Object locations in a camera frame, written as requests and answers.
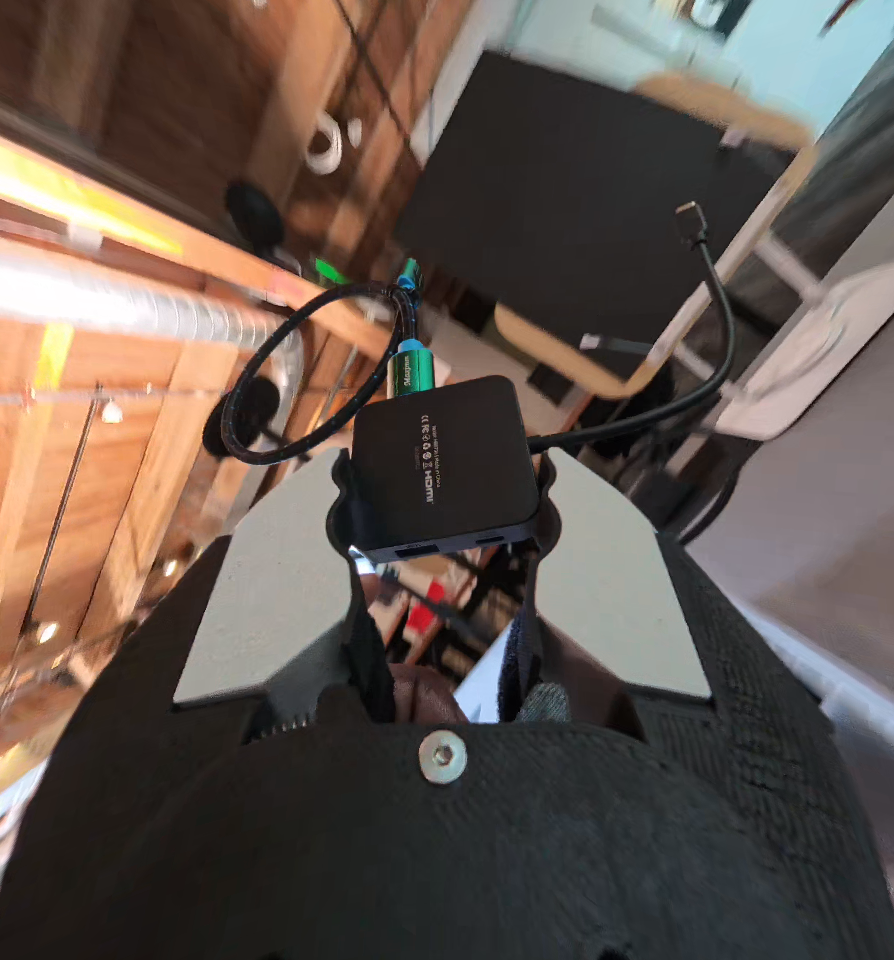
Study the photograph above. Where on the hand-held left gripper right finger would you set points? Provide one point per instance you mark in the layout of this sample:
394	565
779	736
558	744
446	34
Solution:
612	600

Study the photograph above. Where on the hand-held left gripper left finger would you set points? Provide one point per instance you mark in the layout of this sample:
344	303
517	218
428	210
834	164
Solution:
267	592

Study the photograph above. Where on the person's left hand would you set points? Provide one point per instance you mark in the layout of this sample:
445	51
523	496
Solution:
417	694

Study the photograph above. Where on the red plastic bin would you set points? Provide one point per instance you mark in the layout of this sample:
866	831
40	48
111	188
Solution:
424	619

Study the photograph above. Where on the green exit sign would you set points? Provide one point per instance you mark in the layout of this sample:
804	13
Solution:
331	271

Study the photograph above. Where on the black board on white stand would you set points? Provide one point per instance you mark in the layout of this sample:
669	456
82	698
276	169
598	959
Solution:
567	187

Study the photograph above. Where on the white round ceiling sensor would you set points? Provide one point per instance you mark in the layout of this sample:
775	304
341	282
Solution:
354	131

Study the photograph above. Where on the silver air duct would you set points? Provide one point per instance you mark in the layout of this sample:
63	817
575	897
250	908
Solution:
117	300

